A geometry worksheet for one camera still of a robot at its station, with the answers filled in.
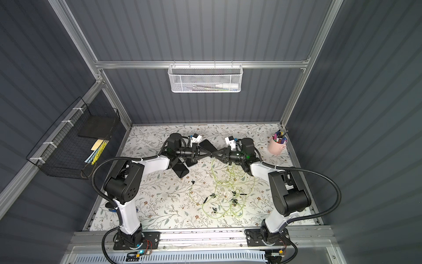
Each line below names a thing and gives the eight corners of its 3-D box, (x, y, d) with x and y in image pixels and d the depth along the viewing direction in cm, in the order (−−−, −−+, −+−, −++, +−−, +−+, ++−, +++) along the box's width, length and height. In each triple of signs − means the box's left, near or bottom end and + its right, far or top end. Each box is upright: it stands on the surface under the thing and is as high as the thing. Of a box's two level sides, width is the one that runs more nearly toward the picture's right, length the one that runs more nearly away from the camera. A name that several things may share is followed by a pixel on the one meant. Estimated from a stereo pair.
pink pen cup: (268, 155, 106) (274, 142, 95) (265, 145, 111) (271, 131, 100) (281, 155, 106) (289, 142, 95) (278, 145, 111) (285, 131, 100)
